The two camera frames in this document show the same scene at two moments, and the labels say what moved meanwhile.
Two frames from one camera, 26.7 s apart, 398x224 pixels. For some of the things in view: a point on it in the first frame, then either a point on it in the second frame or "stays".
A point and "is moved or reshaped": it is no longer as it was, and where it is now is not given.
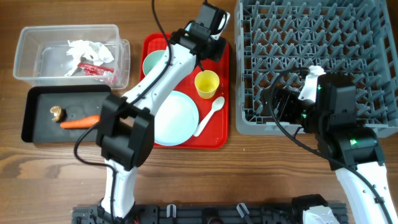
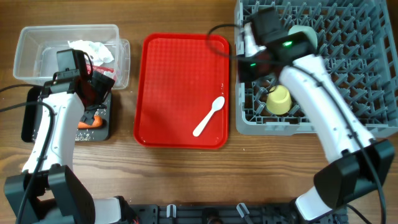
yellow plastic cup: x=206 y=83 is moved or reshaped
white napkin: x=99 y=55 stays
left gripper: x=216 y=45 -> x=91 y=115
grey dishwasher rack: x=355 y=40 stays
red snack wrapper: x=92 y=70 stays
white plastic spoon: x=217 y=104 stays
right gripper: x=280 y=104 -> x=249 y=70
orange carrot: x=83 y=123 stays
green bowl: x=151 y=58 -> x=308 y=30
